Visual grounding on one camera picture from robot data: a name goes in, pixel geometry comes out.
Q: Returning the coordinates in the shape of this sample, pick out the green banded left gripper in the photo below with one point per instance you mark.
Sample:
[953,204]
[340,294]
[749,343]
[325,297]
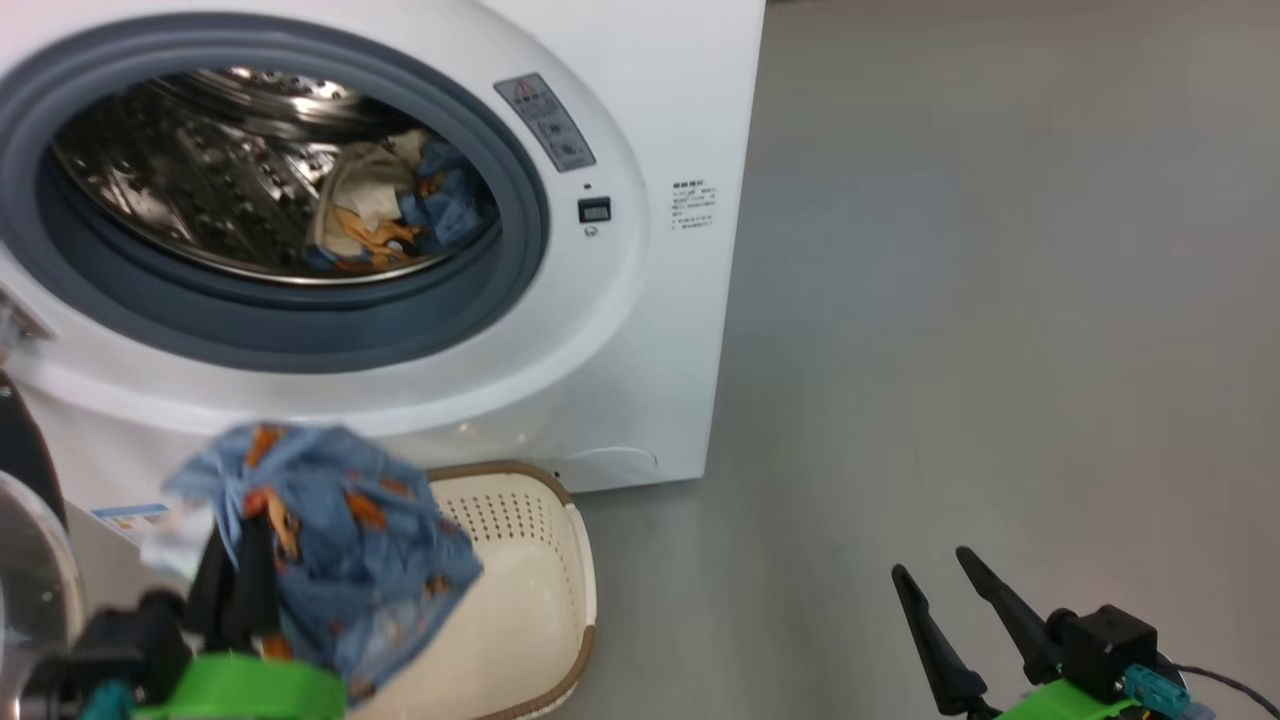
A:
[240,690]

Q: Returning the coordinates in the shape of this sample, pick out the printed text label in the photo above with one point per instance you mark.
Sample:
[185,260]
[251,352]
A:
[694,205]

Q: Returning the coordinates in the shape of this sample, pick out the blue orange patterned garment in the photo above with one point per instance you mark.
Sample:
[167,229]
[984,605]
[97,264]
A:
[360,560]
[450,205]

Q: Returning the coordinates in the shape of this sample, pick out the round white filter cover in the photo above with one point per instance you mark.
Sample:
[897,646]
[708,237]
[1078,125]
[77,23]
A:
[610,462]

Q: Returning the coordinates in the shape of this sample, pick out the white washing machine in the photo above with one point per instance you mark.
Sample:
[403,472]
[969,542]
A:
[650,350]

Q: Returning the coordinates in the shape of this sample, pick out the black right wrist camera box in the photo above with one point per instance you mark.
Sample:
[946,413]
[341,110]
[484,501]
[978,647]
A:
[1105,645]

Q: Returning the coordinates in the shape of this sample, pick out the cream garment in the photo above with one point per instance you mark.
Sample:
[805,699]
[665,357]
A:
[370,190]

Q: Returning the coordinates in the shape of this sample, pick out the black door latch socket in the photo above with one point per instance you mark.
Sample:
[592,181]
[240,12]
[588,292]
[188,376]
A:
[594,210]

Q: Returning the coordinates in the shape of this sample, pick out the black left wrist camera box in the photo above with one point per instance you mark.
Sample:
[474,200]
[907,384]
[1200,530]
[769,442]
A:
[120,640]

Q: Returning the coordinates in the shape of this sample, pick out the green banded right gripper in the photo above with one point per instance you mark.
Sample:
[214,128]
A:
[1060,705]

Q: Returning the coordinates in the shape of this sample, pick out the blue energy label sticker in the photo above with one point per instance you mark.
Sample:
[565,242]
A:
[135,522]

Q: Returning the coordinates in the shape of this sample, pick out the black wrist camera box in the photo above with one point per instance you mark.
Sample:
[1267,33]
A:
[1105,645]
[120,640]

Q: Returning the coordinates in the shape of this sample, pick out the cream perforated laundry basket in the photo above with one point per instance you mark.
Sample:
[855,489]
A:
[530,600]

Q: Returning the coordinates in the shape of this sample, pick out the round dark washing machine door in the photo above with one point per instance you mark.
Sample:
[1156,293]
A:
[35,560]

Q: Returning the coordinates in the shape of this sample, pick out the grey warning sticker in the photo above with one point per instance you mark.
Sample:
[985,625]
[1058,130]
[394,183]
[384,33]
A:
[545,120]

